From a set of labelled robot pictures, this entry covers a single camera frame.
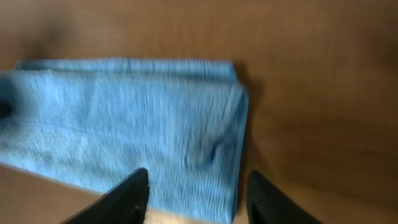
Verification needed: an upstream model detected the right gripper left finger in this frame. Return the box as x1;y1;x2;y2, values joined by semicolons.
63;168;150;224

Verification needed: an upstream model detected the blue microfiber cloth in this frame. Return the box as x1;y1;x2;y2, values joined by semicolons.
1;58;248;223

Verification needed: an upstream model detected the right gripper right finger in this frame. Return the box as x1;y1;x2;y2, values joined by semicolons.
246;170;320;224

